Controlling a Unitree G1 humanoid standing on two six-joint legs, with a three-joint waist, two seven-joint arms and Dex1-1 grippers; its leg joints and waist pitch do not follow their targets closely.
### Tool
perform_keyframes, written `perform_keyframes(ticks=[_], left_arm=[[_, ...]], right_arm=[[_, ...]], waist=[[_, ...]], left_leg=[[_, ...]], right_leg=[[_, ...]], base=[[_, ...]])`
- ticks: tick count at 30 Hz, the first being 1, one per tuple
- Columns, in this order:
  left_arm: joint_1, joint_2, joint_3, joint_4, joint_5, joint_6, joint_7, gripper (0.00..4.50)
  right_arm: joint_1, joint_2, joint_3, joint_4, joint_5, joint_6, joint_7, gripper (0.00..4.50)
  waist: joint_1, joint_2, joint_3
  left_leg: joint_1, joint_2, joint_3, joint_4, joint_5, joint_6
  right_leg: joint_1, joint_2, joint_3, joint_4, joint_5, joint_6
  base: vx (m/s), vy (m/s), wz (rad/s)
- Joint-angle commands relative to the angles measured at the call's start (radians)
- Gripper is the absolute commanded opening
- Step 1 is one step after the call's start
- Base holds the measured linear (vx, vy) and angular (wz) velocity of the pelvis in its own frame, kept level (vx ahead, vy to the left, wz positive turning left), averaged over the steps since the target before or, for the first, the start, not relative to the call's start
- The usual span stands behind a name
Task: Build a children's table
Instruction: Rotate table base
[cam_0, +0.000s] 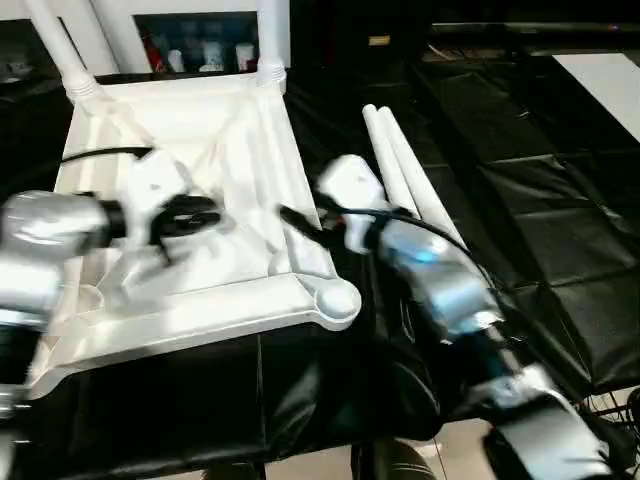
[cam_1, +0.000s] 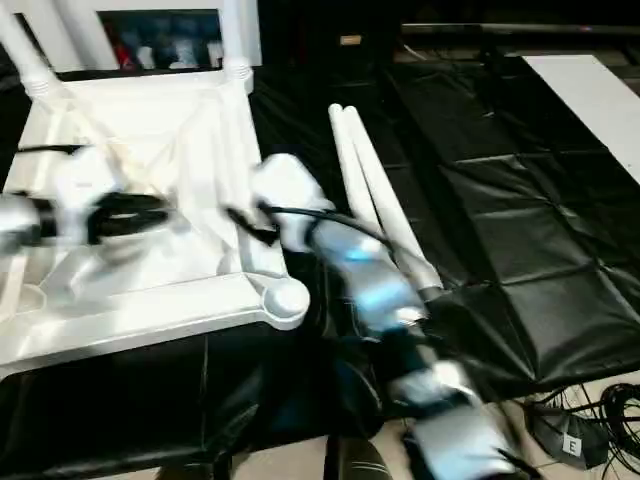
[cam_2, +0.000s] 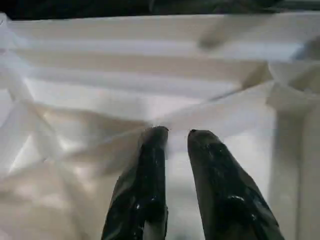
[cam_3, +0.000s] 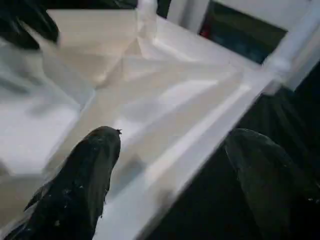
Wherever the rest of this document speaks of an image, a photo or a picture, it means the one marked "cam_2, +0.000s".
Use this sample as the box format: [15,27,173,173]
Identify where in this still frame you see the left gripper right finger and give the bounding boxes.
[186,129,287,240]

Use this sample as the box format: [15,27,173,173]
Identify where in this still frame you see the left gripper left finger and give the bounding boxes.
[101,126,170,240]

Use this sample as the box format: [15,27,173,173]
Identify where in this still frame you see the white plastic table top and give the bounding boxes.
[0,12,320,240]

